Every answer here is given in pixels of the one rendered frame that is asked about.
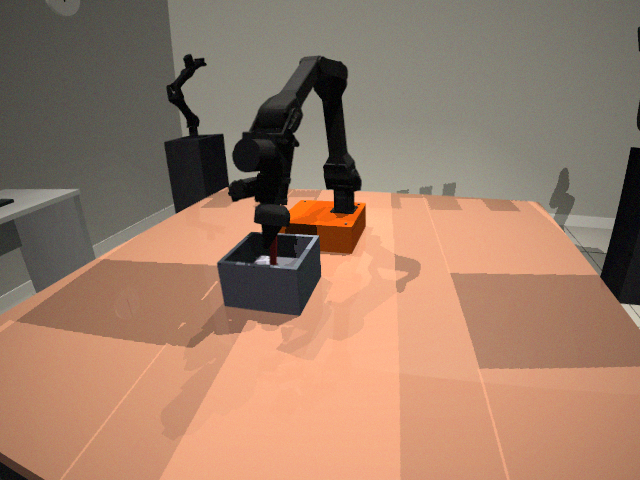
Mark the dark red peg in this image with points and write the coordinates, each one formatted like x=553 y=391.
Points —
x=273 y=252

